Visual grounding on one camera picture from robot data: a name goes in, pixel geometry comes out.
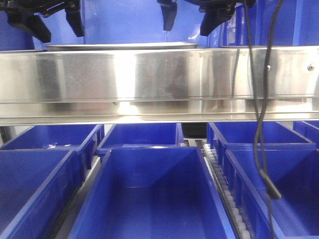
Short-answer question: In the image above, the large blue crate centre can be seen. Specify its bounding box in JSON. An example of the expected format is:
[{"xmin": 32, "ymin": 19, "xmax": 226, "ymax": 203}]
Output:
[{"xmin": 43, "ymin": 0, "xmax": 222, "ymax": 48}]

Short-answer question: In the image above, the black hanging cable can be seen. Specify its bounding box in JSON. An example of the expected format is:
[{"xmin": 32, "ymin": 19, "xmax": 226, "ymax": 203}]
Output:
[{"xmin": 230, "ymin": 0, "xmax": 286, "ymax": 239}]

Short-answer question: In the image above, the silver metal tray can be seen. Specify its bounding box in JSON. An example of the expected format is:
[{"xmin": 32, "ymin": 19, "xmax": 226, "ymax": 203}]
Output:
[{"xmin": 46, "ymin": 42, "xmax": 198, "ymax": 51}]

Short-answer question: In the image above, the large blue crate left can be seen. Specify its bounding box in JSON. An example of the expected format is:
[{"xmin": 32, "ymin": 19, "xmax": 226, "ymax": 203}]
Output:
[{"xmin": 0, "ymin": 11, "xmax": 34, "ymax": 51}]

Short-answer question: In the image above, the large blue crate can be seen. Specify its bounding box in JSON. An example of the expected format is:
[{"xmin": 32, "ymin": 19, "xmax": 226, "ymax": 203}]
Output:
[
  {"xmin": 0, "ymin": 11, "xmax": 34, "ymax": 51},
  {"xmin": 43, "ymin": 0, "xmax": 222, "ymax": 48}
]

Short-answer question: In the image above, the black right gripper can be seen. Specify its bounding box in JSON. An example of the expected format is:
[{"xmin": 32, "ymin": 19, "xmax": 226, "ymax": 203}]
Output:
[{"xmin": 159, "ymin": 0, "xmax": 256, "ymax": 36}]

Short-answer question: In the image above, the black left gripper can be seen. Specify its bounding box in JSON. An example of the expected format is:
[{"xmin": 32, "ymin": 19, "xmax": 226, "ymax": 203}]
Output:
[{"xmin": 0, "ymin": 0, "xmax": 84, "ymax": 43}]

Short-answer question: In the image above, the white roller track middle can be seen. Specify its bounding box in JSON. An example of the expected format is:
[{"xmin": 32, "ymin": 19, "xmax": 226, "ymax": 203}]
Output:
[{"xmin": 202, "ymin": 143, "xmax": 251, "ymax": 239}]

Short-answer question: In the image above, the lower blue bin rear right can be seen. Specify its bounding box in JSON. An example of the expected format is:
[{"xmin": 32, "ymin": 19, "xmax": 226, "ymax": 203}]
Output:
[{"xmin": 206, "ymin": 121, "xmax": 317, "ymax": 165}]

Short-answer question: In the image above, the lower blue bin rear centre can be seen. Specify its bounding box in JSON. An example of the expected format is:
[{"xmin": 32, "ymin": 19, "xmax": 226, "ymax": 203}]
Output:
[{"xmin": 96, "ymin": 123, "xmax": 184, "ymax": 156}]

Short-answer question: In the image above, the steel front shelf beam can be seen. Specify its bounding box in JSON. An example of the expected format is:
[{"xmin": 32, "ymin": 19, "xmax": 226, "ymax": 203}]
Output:
[{"xmin": 0, "ymin": 46, "xmax": 319, "ymax": 126}]

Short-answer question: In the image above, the blue bin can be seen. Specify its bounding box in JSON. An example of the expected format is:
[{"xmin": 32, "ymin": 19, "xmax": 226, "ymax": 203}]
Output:
[
  {"xmin": 96, "ymin": 123, "xmax": 184, "ymax": 156},
  {"xmin": 225, "ymin": 149, "xmax": 319, "ymax": 239},
  {"xmin": 206, "ymin": 121, "xmax": 317, "ymax": 165},
  {"xmin": 0, "ymin": 150, "xmax": 78, "ymax": 239},
  {"xmin": 69, "ymin": 147, "xmax": 235, "ymax": 239},
  {"xmin": 0, "ymin": 124, "xmax": 105, "ymax": 169}
]

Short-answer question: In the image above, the blue crate far right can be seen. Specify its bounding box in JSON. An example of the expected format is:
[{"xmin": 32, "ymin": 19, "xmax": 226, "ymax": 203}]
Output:
[{"xmin": 220, "ymin": 0, "xmax": 319, "ymax": 46}]

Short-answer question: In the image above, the lower blue bin rear left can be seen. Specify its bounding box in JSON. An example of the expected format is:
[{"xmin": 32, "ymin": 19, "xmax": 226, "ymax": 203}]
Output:
[{"xmin": 0, "ymin": 124, "xmax": 105, "ymax": 169}]

